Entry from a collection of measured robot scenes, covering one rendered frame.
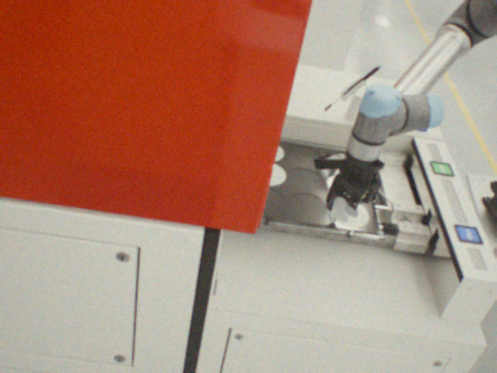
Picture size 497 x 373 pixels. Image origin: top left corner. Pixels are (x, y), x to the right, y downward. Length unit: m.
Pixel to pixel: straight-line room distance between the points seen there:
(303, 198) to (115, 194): 0.73
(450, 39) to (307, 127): 0.45
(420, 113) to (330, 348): 0.55
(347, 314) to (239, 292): 0.24
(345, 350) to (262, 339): 0.19
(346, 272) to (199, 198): 0.68
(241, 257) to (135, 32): 0.79
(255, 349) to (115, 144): 0.73
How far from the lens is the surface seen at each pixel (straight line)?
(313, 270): 1.34
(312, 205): 1.39
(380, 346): 1.32
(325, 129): 1.63
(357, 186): 1.24
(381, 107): 1.14
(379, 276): 1.39
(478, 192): 1.83
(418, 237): 1.43
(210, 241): 0.79
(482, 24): 1.49
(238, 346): 1.31
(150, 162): 0.72
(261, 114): 0.67
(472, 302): 1.34
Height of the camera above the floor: 1.75
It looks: 38 degrees down
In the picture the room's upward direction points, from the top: 12 degrees clockwise
